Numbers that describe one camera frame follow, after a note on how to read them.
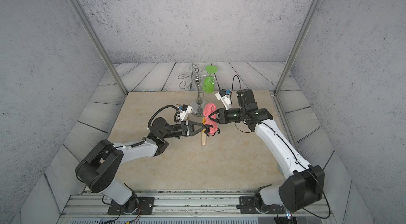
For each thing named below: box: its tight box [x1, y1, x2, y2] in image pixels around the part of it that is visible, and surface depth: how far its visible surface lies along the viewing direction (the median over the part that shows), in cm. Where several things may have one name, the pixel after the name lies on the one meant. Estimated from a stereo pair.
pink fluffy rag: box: [203, 102, 219, 136], surface depth 70 cm
